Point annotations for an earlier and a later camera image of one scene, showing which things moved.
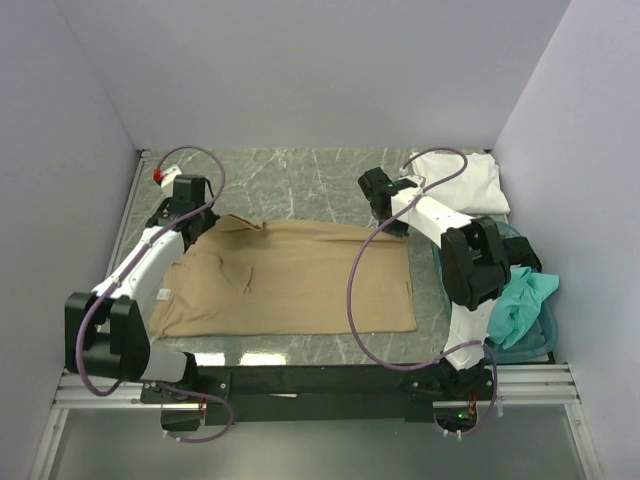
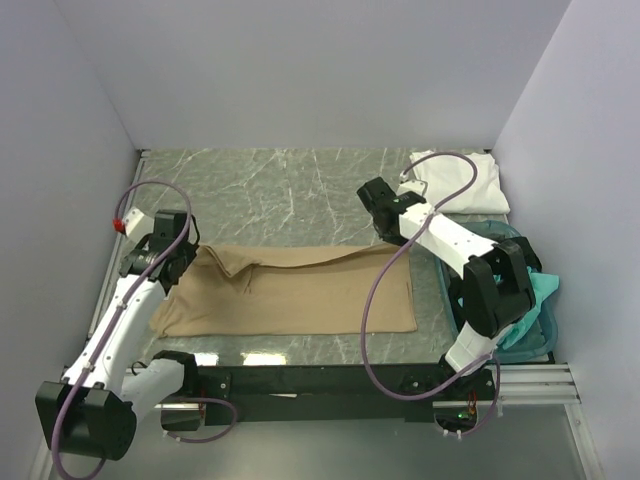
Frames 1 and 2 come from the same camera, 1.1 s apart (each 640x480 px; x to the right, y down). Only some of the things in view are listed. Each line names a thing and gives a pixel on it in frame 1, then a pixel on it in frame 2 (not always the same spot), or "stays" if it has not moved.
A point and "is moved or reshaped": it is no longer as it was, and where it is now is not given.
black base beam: x=319 y=394 stays
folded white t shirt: x=476 y=191 stays
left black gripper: x=210 y=219 → x=190 y=250
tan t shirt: x=240 y=277 is moved or reshaped
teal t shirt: x=518 y=304 stays
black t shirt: x=519 y=251 stays
